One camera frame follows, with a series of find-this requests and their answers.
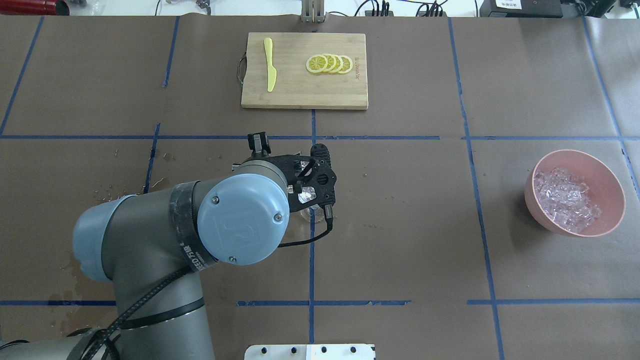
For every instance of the aluminium frame post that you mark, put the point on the aluminium frame post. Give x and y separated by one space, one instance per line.
313 11

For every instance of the pink bowl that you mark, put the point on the pink bowl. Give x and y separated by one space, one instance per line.
605 191

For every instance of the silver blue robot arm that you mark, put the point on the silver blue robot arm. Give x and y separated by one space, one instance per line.
152 247

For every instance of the clear wine glass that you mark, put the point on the clear wine glass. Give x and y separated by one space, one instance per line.
305 192

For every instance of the red cylinder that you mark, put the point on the red cylinder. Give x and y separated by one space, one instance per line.
34 8

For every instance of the lemon slice nearest knife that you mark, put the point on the lemon slice nearest knife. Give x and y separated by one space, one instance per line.
317 64

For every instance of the black box on table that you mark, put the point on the black box on table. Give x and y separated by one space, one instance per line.
521 9

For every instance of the lemon slice farthest from knife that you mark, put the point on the lemon slice farthest from knife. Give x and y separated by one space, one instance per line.
347 64

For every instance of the yellow plastic knife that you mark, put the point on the yellow plastic knife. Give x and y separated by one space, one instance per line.
268 46

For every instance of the bamboo cutting board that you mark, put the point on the bamboo cutting board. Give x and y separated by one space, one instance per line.
297 88

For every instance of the clear ice cubes pile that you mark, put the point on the clear ice cubes pile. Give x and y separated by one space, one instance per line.
565 198

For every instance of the white pole base plate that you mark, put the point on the white pole base plate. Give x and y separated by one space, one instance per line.
327 351

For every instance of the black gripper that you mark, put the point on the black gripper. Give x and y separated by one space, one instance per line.
259 144

